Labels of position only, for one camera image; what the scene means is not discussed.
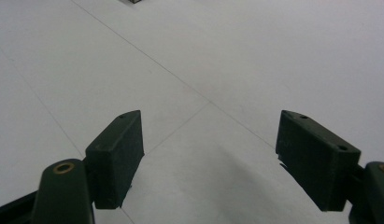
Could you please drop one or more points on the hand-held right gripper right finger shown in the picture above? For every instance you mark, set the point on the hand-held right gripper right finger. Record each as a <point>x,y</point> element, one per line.
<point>317,158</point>

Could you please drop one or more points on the white table mat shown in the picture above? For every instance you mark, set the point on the white table mat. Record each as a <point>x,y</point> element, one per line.
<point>211,56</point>

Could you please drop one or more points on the brown transparent drawer box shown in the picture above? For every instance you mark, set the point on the brown transparent drawer box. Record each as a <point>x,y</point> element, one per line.
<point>133,1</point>

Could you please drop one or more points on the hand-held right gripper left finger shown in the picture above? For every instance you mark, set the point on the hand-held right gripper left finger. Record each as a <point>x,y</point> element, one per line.
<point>116,161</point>

